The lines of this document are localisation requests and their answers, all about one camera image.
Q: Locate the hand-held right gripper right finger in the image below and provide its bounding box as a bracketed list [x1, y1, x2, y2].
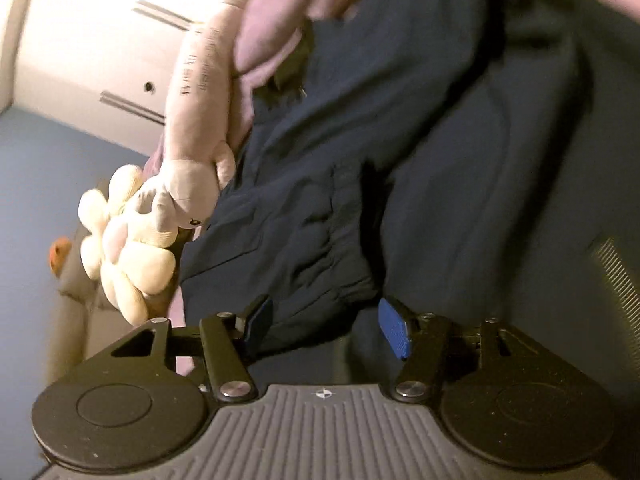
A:
[378, 297, 546, 404]

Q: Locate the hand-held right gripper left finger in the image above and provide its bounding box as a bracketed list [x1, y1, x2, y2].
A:
[109, 294, 274, 404]

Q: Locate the navy blue jacket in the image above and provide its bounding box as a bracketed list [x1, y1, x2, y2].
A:
[177, 0, 640, 392]

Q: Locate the cream flower plush toy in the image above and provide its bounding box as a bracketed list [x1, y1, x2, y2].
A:
[78, 164, 177, 325]

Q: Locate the grey upholstered headboard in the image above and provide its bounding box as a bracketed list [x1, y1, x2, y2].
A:
[49, 237, 132, 378]

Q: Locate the small orange plush toy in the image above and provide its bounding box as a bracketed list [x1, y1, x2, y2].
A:
[48, 237, 74, 277]

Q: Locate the long pink plush toy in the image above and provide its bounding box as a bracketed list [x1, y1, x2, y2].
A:
[137, 0, 262, 250]

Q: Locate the pink pillow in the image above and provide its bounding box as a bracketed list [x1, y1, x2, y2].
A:
[231, 0, 640, 151]

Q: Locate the white wardrobe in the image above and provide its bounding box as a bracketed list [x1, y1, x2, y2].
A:
[0, 0, 253, 157]

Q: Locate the long dark wardrobe handle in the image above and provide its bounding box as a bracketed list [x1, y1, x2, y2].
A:
[99, 91, 166, 124]
[132, 0, 195, 32]

